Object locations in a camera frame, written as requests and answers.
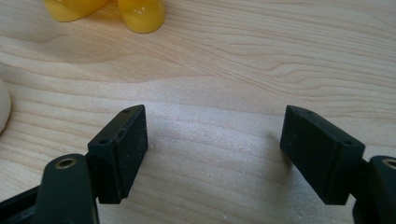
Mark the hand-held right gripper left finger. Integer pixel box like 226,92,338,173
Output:
87,104,149,205

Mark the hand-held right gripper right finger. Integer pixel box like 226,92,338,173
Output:
279,105,366,205

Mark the white round object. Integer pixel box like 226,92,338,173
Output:
0,78,12,134

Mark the yellow plastic cup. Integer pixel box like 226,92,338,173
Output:
43,0,110,22
117,0,166,35

